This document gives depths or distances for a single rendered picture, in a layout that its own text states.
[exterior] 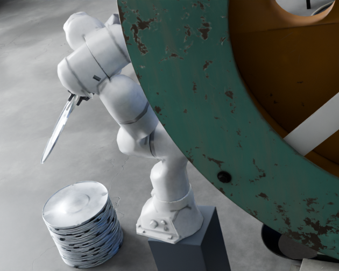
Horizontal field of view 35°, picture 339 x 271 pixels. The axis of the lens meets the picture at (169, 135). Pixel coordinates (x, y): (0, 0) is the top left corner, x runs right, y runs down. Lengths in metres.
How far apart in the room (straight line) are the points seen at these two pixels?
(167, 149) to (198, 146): 0.67
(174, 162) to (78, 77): 0.38
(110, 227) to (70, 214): 0.18
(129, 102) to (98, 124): 2.01
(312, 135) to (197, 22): 0.23
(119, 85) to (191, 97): 0.57
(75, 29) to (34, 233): 1.48
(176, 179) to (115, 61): 0.44
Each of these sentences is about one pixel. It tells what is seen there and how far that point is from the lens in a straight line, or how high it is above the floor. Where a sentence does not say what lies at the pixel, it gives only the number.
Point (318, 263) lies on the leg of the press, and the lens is 1.34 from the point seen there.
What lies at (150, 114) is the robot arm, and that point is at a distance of 1.42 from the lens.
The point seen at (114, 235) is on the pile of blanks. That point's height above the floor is 0.08.
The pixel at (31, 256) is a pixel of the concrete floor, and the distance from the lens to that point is 2.61.
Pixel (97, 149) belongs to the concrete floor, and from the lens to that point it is 3.13.
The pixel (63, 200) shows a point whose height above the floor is 0.24.
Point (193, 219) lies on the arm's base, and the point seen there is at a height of 0.49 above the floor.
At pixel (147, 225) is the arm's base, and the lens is 1.77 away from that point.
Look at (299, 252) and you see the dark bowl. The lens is 2.24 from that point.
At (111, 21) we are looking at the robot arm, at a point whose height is 1.03.
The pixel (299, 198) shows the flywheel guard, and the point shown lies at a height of 1.07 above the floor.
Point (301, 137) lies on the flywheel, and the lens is 0.81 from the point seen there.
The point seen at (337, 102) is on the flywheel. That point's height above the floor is 1.23.
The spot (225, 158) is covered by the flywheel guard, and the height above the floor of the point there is 1.14.
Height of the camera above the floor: 1.63
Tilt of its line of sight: 32 degrees down
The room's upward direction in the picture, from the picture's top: 15 degrees counter-clockwise
